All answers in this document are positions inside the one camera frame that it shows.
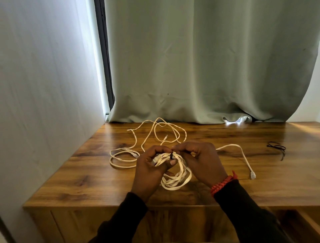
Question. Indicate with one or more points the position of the white side panel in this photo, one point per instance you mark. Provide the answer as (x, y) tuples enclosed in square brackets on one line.
[(50, 100)]

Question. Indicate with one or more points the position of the black window frame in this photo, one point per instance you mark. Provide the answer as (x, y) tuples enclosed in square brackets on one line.
[(105, 50)]

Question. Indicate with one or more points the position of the person's right hand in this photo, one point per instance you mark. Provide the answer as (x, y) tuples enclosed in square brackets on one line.
[(205, 162)]

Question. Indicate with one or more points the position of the person's left forearm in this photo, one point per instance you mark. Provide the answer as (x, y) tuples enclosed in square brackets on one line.
[(120, 220)]

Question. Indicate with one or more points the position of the wooden cabinet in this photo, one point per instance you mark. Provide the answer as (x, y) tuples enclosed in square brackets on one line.
[(100, 190)]

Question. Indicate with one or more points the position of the grey-green curtain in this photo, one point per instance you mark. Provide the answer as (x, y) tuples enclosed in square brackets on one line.
[(212, 62)]

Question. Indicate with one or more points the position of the person's right forearm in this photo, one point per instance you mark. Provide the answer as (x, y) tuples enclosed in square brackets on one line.
[(250, 217)]

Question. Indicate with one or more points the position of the person's left hand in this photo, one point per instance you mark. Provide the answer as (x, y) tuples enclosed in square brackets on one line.
[(147, 175)]

